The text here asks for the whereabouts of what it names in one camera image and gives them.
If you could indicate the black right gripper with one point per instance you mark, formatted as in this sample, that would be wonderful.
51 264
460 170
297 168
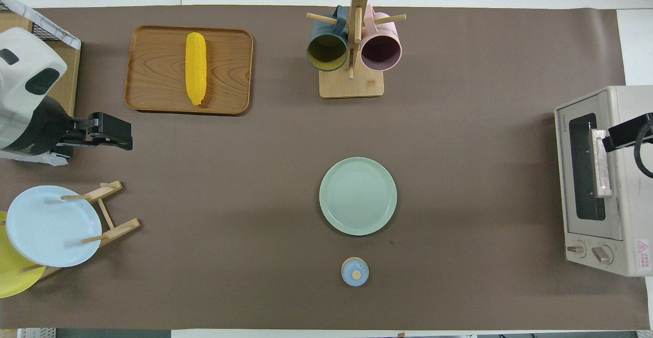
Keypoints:
630 131

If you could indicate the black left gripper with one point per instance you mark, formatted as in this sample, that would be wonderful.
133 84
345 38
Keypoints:
112 131

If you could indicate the white toaster oven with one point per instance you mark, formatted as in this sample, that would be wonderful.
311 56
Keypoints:
627 215

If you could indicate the yellow corn cob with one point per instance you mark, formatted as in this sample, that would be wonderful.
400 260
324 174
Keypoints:
196 68

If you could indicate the pale green plate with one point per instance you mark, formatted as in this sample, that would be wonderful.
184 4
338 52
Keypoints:
357 195

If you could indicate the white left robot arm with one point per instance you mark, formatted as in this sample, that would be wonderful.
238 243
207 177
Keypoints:
25 73

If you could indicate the white plastic sheet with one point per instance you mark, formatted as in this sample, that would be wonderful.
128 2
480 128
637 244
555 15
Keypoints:
46 160

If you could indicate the wooden plate rack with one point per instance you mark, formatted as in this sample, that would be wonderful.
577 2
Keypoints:
120 228

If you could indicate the light blue plate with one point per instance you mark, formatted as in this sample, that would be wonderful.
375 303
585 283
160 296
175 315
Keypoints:
46 231

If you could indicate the brown wooden tray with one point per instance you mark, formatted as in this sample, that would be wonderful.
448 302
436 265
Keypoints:
229 73

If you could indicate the brown table mat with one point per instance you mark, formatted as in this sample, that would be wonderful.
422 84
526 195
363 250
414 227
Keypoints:
255 175

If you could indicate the yellow plate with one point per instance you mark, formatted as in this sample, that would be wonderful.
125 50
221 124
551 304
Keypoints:
10 277

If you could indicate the dark blue mug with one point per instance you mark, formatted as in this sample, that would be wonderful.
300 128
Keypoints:
326 52

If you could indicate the wooden mug tree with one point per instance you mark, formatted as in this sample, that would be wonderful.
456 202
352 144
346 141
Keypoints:
352 85

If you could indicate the pink mug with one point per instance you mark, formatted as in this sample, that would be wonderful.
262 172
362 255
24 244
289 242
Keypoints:
381 52

